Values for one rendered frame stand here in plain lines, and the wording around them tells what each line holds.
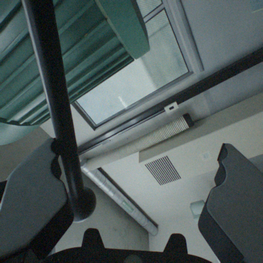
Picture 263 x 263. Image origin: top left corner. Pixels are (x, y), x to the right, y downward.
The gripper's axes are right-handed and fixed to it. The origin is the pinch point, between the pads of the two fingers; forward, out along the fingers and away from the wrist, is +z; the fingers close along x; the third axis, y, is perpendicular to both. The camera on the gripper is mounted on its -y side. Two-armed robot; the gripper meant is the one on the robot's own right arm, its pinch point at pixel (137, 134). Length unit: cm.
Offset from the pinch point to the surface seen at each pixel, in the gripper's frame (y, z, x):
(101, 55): -5.9, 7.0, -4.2
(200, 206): 160, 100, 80
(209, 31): -21, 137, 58
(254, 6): -17, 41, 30
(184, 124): 59, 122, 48
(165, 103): 41, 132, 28
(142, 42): -7.2, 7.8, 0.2
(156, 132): 72, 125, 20
